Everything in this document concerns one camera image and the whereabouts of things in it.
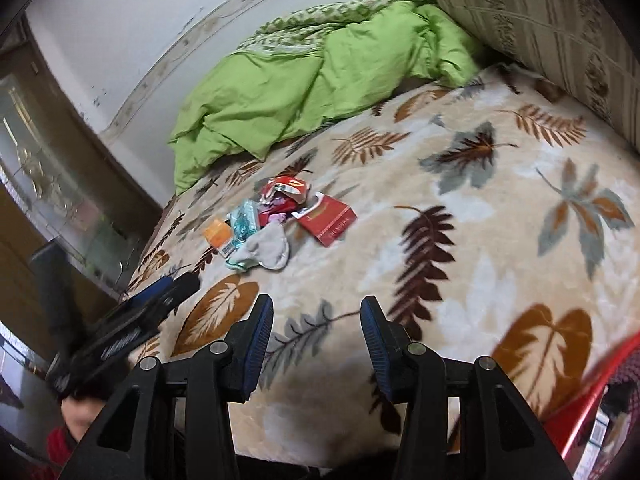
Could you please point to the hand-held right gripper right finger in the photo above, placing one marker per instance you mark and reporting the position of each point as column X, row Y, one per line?
column 380, row 345

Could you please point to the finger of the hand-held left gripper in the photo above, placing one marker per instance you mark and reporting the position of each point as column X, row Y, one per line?
column 186, row 284
column 157, row 291

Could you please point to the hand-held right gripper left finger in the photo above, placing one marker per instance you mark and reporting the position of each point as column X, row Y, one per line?
column 257, row 340

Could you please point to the orange wrapper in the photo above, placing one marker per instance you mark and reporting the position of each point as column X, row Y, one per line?
column 220, row 232

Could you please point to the teal wrapper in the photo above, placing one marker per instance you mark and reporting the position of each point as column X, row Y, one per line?
column 244, row 220

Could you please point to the red cigarette pack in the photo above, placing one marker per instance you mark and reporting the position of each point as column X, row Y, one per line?
column 327, row 225

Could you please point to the red mesh basket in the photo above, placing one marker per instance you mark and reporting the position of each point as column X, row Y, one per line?
column 575, row 410

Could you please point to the person's left forearm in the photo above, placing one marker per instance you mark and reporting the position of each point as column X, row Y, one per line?
column 75, row 422

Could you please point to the grey sock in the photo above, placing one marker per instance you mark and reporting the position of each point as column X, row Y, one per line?
column 265, row 252

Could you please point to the pink wrapper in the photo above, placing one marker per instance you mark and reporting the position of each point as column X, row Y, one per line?
column 274, row 217

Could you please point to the red snack packet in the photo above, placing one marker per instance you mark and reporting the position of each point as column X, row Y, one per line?
column 280, row 187

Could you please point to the wooden glass-door cabinet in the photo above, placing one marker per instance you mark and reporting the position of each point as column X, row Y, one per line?
column 50, row 170

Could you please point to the green quilt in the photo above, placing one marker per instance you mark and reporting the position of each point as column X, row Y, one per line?
column 280, row 90

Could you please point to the striped floral pillow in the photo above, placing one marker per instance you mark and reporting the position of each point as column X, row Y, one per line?
column 540, row 20

